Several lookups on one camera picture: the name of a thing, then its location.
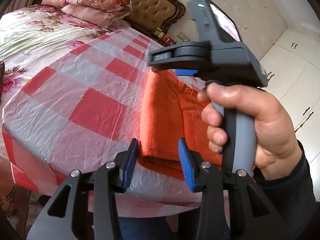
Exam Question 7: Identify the orange pants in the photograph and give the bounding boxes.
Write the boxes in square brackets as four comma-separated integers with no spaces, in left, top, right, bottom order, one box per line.
[139,70,222,179]

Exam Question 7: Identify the dark jacket sleeve forearm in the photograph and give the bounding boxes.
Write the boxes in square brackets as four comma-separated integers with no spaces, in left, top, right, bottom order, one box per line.
[254,153,319,239]

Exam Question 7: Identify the person's right hand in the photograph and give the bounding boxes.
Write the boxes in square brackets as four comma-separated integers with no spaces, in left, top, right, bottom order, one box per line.
[197,83,302,180]

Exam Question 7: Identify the wooden nightstand with items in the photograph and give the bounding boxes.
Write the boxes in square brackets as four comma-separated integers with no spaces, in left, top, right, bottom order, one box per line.
[124,17,180,47]

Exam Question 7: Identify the tufted brown bed headboard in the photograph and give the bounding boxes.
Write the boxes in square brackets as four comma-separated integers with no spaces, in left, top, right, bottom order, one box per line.
[125,0,186,36]

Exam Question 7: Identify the white wardrobe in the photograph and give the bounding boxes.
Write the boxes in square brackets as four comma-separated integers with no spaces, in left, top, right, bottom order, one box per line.
[260,30,320,199]

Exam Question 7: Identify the red white checkered plastic sheet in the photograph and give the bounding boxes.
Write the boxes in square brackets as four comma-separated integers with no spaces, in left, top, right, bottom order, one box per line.
[2,28,159,195]

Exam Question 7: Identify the floral folded quilt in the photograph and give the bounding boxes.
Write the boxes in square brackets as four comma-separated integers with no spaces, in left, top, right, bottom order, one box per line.
[41,0,132,29]

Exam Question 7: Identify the floral bed sheet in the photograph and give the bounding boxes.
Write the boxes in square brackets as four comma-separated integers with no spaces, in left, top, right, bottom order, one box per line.
[0,4,111,111]

